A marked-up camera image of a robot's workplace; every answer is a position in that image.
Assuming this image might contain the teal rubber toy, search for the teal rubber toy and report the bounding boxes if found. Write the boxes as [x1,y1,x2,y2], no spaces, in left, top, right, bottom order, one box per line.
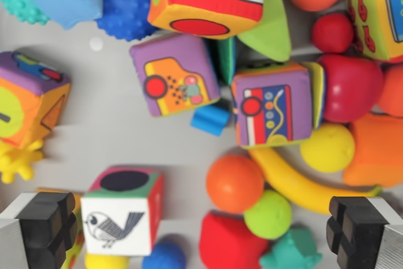
[259,226,323,269]

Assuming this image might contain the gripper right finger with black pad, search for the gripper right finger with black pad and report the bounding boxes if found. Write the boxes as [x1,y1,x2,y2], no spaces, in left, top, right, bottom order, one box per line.
[326,196,403,269]

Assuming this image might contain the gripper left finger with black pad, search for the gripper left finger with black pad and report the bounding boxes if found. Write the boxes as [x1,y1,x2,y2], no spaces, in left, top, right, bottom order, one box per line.
[0,191,79,269]

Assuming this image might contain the orange soft block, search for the orange soft block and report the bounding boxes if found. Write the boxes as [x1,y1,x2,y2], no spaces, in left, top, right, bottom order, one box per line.
[342,112,403,188]

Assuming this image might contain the purple fabric cube camera print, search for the purple fabric cube camera print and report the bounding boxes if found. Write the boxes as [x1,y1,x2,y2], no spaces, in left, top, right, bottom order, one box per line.
[129,33,222,118]

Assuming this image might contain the green teal fabric cube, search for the green teal fabric cube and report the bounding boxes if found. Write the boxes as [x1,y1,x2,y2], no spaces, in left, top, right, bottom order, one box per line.
[208,37,237,86]

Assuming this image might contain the purple fabric cube radio print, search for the purple fabric cube radio print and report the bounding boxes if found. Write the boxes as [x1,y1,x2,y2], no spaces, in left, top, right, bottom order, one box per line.
[230,60,327,149]

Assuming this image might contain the fabric cube with red fish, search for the fabric cube with red fish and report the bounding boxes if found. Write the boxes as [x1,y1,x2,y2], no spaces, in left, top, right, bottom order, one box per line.
[346,0,403,64]

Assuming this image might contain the red soft shape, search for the red soft shape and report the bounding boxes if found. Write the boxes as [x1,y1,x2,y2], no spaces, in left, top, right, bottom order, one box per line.
[198,211,270,269]

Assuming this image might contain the red toy apple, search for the red toy apple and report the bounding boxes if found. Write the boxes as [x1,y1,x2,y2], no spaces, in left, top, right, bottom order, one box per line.
[317,54,385,124]

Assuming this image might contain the small blue cylinder block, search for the small blue cylinder block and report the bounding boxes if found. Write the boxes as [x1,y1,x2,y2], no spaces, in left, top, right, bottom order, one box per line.
[189,105,231,138]

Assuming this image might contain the fabric cube with bird print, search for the fabric cube with bird print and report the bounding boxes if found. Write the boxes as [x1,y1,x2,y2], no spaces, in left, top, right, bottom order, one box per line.
[79,165,165,257]

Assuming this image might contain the yellow spiky rubber toy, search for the yellow spiky rubber toy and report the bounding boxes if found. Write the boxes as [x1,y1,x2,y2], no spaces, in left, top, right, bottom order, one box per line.
[0,139,44,185]

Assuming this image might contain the green ball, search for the green ball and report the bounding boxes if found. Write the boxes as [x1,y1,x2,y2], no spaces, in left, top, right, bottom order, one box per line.
[243,190,293,240]

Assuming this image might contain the dark blue bumpy ball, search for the dark blue bumpy ball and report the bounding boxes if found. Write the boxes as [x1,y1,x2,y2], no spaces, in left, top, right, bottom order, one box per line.
[95,0,159,42]

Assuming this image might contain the yellow toy banana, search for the yellow toy banana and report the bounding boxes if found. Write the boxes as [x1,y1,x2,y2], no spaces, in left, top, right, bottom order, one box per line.
[248,147,383,215]

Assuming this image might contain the orange purple fabric cube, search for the orange purple fabric cube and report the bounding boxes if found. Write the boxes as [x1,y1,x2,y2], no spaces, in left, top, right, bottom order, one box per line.
[0,50,72,151]

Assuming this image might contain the teal bumpy ball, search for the teal bumpy ball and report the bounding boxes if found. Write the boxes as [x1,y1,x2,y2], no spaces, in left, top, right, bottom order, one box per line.
[0,0,50,26]

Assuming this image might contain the green fabric wedge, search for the green fabric wedge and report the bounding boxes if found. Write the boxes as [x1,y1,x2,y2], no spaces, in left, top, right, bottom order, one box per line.
[236,0,292,63]

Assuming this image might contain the blue textured ball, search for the blue textured ball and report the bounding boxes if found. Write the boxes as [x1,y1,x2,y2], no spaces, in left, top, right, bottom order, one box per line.
[141,233,196,269]

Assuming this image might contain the small red ball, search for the small red ball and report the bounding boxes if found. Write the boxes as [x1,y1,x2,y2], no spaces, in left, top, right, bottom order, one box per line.
[311,13,355,54]

